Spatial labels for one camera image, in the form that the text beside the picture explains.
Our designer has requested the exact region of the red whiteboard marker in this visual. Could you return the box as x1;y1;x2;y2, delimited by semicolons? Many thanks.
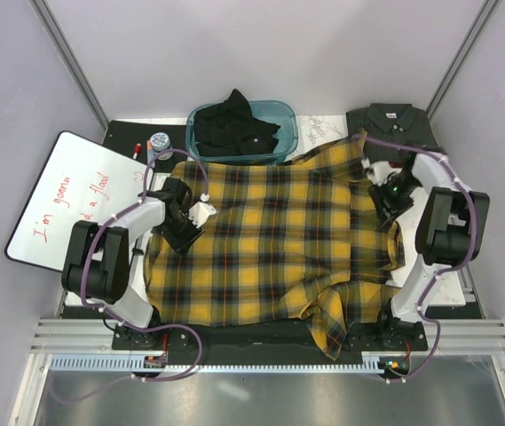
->
132;143;141;160

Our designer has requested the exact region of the folded dark striped shirt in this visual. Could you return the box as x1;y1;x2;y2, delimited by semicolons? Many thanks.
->
345;103;438;148

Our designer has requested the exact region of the white dry-erase board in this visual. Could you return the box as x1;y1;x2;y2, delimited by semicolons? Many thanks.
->
5;131;153;272

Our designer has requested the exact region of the blue orange eraser stick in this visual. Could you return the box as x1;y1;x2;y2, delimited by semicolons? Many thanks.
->
146;140;155;164

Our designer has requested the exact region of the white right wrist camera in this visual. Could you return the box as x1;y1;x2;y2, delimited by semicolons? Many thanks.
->
361;158;398;185

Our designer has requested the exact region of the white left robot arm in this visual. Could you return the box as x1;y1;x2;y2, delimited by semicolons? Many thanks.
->
61;177;217;349

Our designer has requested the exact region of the black mat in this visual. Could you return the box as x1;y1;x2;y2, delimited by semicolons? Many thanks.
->
103;120;186;166

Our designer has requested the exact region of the small blue white jar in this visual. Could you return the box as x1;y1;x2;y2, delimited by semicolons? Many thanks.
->
149;132;171;153

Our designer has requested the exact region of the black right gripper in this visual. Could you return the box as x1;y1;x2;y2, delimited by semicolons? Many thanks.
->
368;170;422;226

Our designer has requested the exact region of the aluminium frame rail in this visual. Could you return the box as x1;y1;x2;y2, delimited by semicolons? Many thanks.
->
32;319;505;356

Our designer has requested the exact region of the black shirt in bin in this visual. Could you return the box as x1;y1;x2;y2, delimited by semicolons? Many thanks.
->
193;89;280;157

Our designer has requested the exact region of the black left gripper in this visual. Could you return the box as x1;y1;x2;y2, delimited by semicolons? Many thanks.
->
160;209;205;256

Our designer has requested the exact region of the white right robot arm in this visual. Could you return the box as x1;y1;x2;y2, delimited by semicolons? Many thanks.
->
364;147;490;350

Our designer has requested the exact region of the yellow plaid long sleeve shirt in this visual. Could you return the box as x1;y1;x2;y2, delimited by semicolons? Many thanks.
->
144;138;405;359

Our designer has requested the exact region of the teal plastic bin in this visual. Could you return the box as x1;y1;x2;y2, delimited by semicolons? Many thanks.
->
185;92;298;165

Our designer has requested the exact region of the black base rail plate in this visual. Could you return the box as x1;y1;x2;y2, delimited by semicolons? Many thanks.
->
60;304;430;366

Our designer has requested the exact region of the light blue cable duct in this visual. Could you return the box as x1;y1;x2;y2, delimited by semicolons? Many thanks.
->
50;354;386;374

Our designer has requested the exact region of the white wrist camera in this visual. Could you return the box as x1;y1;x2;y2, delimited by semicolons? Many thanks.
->
188;201;217;228
361;158;398;185

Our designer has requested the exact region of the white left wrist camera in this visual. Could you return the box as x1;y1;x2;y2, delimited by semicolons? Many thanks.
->
188;201;217;228

